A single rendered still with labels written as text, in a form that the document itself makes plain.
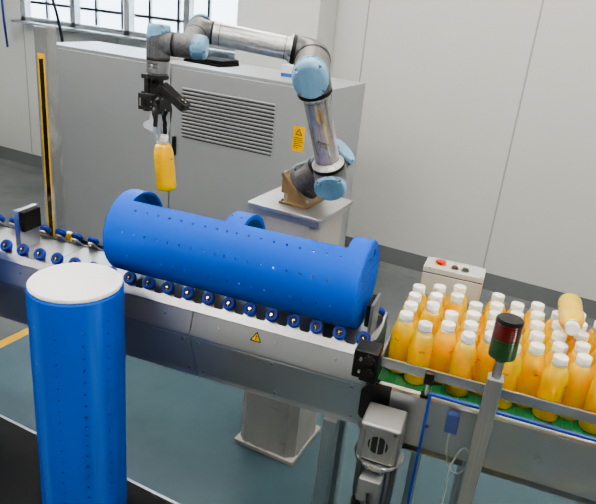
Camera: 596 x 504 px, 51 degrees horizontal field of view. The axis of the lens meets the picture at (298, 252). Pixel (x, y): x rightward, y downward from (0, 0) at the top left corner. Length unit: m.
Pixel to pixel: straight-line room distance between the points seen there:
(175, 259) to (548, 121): 3.07
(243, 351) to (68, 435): 0.60
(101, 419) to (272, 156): 2.07
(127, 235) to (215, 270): 0.33
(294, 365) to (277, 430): 0.87
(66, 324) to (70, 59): 2.90
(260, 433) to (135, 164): 2.17
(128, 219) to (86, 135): 2.52
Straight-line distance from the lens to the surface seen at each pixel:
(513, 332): 1.52
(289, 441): 2.85
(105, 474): 2.29
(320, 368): 1.97
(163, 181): 2.19
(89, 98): 4.52
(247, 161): 3.82
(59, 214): 2.89
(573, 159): 4.54
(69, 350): 1.98
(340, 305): 1.85
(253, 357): 2.06
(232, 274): 1.95
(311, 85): 2.02
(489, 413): 1.64
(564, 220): 4.63
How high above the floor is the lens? 1.90
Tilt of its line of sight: 22 degrees down
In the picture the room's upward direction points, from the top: 6 degrees clockwise
